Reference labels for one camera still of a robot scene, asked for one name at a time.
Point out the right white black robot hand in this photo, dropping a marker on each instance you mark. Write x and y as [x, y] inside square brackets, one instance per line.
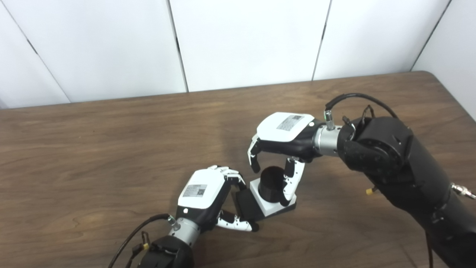
[282, 128]

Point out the white square piece with hole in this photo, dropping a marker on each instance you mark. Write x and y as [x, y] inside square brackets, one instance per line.
[267, 207]

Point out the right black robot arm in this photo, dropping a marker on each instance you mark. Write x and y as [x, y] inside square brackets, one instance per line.
[401, 163]

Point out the black peg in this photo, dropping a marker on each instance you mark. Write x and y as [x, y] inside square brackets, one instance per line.
[271, 184]

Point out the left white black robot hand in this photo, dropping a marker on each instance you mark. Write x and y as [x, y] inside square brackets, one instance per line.
[200, 190]

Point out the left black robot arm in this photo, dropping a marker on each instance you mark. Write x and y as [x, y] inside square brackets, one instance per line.
[171, 253]

